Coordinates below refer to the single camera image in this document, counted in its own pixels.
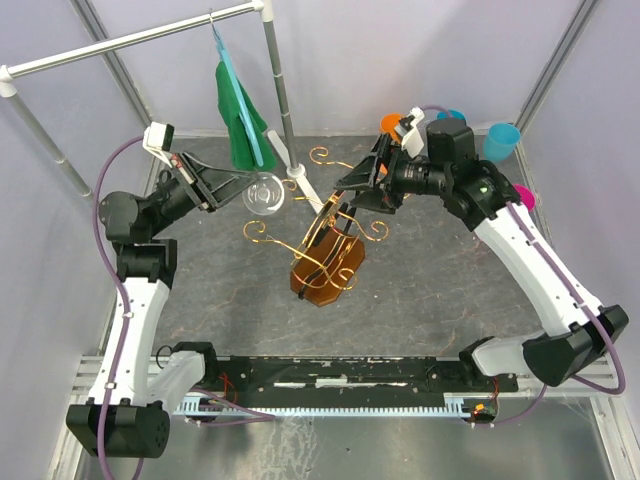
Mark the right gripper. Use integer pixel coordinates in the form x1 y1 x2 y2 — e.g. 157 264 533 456
333 132 450 215

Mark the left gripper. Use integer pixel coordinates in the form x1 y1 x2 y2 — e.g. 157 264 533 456
146 148 258 238

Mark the clear wine glass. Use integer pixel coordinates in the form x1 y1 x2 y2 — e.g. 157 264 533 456
242 172 285 216

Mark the orange wine glass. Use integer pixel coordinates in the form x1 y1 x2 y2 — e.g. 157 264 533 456
379 113 405 153

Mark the blue wine glass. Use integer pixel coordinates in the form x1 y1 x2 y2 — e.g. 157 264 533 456
436 110 466 121
483 123 521 162

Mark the pink wine glass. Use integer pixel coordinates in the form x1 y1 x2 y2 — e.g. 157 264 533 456
513 184 536 212

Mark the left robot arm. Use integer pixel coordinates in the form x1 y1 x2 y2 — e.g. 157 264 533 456
66 152 258 460

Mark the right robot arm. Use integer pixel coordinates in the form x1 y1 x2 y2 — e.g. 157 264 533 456
335 114 629 395

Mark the green cloth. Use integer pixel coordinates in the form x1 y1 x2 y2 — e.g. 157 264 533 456
215 62 277 171

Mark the light blue clothes hanger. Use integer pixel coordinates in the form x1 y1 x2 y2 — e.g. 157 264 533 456
209 13 264 167

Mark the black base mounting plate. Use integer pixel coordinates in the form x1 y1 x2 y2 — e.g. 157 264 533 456
218 356 518 409

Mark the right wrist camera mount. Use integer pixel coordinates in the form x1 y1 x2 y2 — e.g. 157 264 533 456
394 107 425 159

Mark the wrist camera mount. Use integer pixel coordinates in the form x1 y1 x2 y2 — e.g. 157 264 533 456
394 107 425 159
142 122 174 165

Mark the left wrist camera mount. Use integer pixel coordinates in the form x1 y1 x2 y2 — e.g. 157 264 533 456
142 122 174 165

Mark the gold wire wine glass rack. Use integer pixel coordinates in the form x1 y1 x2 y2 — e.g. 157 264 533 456
243 176 390 307

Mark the white clothes rail frame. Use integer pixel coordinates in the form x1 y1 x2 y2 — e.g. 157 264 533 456
0 0 331 211

